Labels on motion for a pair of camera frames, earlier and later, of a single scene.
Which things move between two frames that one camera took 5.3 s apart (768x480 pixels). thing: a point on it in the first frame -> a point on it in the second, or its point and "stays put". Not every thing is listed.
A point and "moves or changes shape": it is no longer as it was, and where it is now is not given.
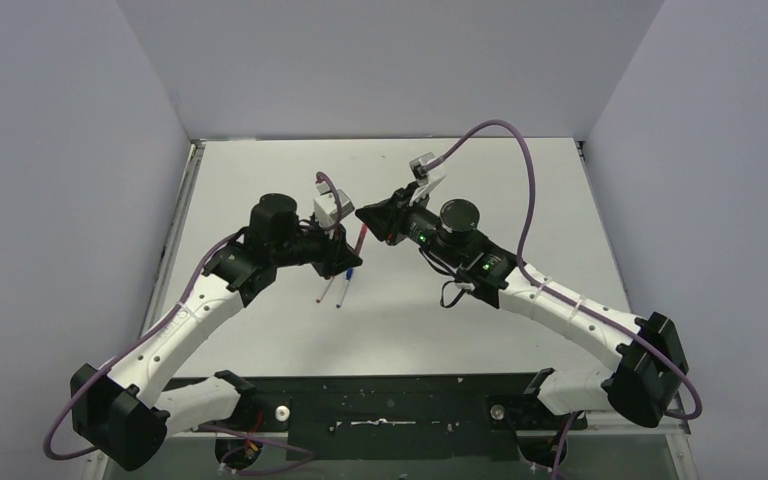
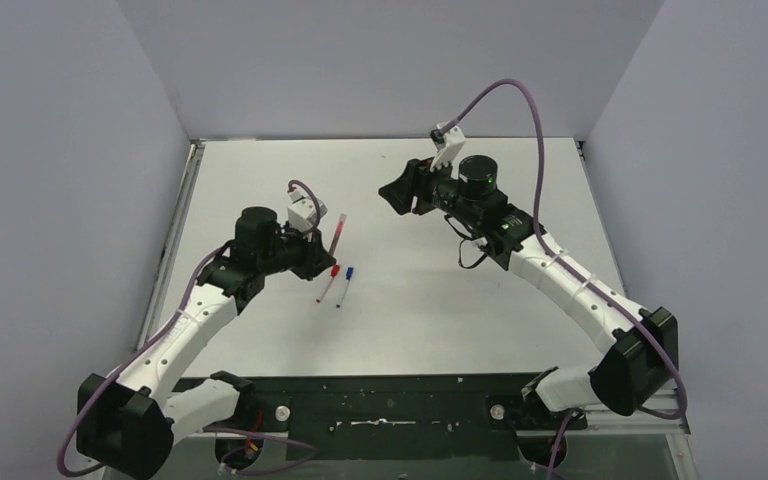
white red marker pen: [318, 300] stays put
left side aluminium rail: [191, 166] stays put
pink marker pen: [363, 232] moves or changes shape
